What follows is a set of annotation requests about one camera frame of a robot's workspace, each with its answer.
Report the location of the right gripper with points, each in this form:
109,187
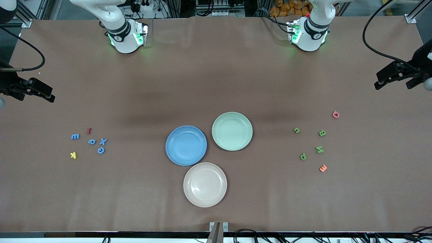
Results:
7,82

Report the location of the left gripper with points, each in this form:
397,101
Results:
417,67

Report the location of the blue foam letter E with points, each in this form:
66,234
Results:
75,136

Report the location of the blue foam letter Q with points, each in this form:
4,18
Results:
91,143

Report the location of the blue foam letter X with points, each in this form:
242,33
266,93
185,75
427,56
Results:
103,141

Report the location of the blue foam letter C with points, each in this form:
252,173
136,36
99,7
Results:
101,153

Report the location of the green foam letter B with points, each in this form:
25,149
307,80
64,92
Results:
322,133

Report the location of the green foam letter M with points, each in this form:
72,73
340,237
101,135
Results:
319,149

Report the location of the green foam letter P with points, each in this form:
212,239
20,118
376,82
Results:
301,157

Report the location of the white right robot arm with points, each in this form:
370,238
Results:
125,40

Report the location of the pink foam letter G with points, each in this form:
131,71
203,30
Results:
335,117

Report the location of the orange foam letter E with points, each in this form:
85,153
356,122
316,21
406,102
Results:
323,168

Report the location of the orange snack bags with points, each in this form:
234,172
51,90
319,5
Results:
287,6

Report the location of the white power strip with plugs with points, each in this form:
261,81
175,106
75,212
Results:
145,6

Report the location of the blue plate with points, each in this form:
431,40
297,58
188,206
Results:
186,145

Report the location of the green plate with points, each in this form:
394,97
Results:
232,131

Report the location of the brown table cover sheet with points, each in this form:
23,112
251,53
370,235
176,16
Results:
216,67

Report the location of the long white power strip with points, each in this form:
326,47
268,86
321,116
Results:
226,13

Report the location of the beige plate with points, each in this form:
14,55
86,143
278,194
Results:
205,184

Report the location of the aluminium frame post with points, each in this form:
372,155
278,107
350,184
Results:
26,23
410,18

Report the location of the black table edge rail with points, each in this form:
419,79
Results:
135,234

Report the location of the metal table edge bracket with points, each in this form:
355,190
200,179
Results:
216,233

